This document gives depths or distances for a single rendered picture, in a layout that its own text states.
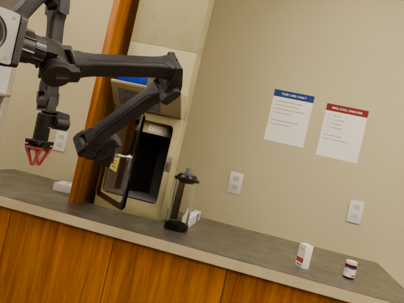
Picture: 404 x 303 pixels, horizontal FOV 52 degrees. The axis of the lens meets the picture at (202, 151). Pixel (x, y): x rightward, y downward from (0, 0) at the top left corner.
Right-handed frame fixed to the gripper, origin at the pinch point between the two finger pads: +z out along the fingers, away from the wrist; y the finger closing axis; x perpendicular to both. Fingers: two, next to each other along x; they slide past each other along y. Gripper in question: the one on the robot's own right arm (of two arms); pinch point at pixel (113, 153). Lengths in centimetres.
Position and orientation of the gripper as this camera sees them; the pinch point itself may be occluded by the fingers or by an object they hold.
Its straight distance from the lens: 171.8
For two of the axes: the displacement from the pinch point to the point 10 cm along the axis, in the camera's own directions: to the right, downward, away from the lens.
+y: 2.2, -9.8, -0.1
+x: -9.6, -2.1, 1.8
